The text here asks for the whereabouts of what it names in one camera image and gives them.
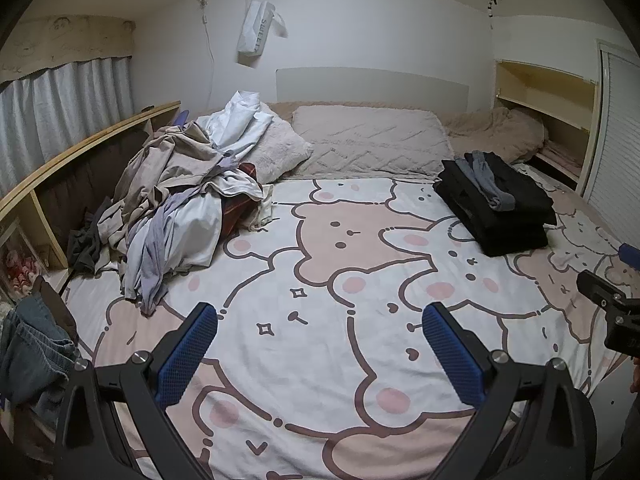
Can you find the red plaid cloth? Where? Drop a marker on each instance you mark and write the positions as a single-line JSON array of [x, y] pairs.
[[240, 205]]

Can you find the pile of unfolded clothes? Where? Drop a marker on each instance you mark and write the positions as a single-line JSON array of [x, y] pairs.
[[175, 200]]

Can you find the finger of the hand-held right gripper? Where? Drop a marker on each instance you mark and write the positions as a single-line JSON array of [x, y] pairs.
[[597, 287], [631, 253]]

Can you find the white slatted door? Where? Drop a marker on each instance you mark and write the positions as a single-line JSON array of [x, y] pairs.
[[617, 150]]

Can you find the large quilted beige pillow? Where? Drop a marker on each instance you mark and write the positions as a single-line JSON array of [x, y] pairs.
[[370, 142]]

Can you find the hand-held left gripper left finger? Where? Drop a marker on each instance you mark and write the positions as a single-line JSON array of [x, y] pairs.
[[187, 355]]

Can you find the beige duvet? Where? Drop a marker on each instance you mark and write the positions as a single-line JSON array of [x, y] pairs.
[[495, 132]]

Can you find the folded pink cloth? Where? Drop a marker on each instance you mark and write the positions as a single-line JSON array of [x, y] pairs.
[[562, 155]]

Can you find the bear print blanket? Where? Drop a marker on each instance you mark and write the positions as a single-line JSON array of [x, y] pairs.
[[320, 310]]

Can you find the grey folded garment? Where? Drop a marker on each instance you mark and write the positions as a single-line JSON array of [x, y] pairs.
[[492, 182]]

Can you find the wooden bedside shelf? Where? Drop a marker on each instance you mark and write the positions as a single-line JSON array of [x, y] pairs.
[[75, 160]]

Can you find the white hanging bag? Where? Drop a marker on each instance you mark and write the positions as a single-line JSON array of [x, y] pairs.
[[257, 25]]

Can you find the fluffy beige pillow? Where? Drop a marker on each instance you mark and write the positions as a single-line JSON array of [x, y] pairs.
[[280, 152]]

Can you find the red and white toys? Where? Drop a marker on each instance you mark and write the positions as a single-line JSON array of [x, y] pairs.
[[20, 270]]

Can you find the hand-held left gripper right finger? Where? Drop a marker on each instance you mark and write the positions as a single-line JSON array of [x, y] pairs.
[[452, 355]]

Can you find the wooden wall shelf unit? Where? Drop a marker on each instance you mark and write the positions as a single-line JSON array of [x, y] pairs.
[[545, 85]]

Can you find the blue jeans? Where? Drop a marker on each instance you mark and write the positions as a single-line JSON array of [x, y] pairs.
[[30, 345]]

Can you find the stack of folded black clothes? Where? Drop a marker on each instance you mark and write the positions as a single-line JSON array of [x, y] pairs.
[[510, 210]]

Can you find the white curtain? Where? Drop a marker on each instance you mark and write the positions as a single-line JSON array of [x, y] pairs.
[[60, 115]]

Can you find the person's right hand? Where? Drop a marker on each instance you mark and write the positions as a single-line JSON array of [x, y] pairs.
[[636, 375]]

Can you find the beige curtain valance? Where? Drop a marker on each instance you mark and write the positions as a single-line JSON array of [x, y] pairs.
[[65, 42]]

